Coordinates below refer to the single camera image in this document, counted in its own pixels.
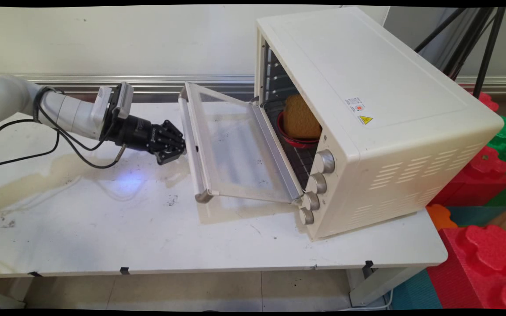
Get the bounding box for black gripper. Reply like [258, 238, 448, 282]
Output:
[104, 113, 187, 166]

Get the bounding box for glass oven door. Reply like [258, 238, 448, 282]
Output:
[178, 81, 304, 207]

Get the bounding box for brown bread slice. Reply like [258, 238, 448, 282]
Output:
[283, 93, 323, 140]

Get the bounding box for red bowl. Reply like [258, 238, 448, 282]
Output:
[276, 110, 320, 149]

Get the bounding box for white label sticker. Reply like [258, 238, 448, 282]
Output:
[344, 97, 364, 113]

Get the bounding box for cream toaster oven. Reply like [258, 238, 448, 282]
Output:
[254, 7, 505, 242]

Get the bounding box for white table leg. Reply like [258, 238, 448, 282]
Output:
[349, 265, 427, 307]

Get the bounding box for orange foam block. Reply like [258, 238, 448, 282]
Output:
[425, 204, 458, 231]

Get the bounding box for teal foam mat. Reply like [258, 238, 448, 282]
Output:
[391, 269, 443, 310]

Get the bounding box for small red foam block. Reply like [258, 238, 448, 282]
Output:
[477, 91, 499, 113]

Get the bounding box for black tripod legs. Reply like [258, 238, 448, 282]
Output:
[413, 7, 506, 99]

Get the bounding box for large red foam block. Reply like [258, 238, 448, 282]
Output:
[428, 224, 506, 310]

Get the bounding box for aluminium wall rail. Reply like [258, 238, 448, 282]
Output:
[14, 75, 506, 93]

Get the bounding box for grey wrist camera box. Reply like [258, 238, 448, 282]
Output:
[110, 82, 134, 120]

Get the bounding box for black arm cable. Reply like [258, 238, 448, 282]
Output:
[0, 88, 127, 170]

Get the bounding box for metal wire oven rack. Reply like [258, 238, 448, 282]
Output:
[263, 99, 320, 190]

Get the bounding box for black cable strap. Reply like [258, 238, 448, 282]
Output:
[33, 86, 65, 124]

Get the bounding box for white floor cable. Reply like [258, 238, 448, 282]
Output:
[323, 287, 394, 310]

